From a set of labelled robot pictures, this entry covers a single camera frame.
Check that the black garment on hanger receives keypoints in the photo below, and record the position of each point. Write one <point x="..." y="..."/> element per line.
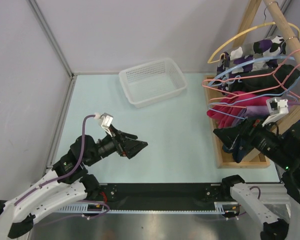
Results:
<point x="264" y="82"/>

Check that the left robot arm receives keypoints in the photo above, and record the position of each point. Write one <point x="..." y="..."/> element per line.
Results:
<point x="68" y="181"/>

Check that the yellow clothes hanger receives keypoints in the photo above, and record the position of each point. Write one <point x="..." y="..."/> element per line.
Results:
<point x="251" y="33"/>

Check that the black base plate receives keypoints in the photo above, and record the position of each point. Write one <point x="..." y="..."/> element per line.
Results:
<point x="164" y="196"/>

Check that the pink garment on hanger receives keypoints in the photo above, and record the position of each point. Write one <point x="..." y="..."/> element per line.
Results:
<point x="224" y="116"/>

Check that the white plastic basket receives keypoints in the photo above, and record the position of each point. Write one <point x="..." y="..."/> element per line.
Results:
<point x="152" y="82"/>

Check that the purple camouflage trousers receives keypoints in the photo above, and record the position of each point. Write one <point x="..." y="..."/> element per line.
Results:
<point x="270" y="46"/>

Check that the white cable duct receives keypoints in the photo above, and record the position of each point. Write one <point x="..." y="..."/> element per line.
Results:
<point x="218" y="208"/>

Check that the pink wire hanger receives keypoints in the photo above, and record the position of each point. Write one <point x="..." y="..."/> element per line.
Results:
<point x="227" y="79"/>
<point x="227" y="101"/>

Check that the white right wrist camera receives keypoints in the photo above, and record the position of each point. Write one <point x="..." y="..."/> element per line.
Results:
<point x="277" y="108"/>

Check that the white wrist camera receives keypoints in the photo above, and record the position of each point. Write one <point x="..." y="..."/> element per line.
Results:
<point x="105" y="122"/>
<point x="277" y="108"/>

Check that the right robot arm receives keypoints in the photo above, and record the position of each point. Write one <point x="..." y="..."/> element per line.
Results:
<point x="284" y="151"/>

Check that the aluminium corner post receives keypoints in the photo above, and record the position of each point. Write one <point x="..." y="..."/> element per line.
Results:
<point x="50" y="36"/>

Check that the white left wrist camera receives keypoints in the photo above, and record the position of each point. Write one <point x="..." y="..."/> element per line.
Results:
<point x="105" y="122"/>

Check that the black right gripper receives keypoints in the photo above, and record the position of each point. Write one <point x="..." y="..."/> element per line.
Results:
<point x="248" y="130"/>

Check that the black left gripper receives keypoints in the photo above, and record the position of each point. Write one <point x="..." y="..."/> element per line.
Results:
<point x="129" y="147"/>

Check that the dark blue denim garment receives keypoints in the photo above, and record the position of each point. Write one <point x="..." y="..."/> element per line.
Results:
<point x="242" y="148"/>

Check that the wooden clothes rack frame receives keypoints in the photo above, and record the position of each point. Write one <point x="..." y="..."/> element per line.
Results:
<point x="290" y="33"/>

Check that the lilac garment on hanger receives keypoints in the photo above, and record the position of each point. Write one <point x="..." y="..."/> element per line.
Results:
<point x="253" y="112"/>

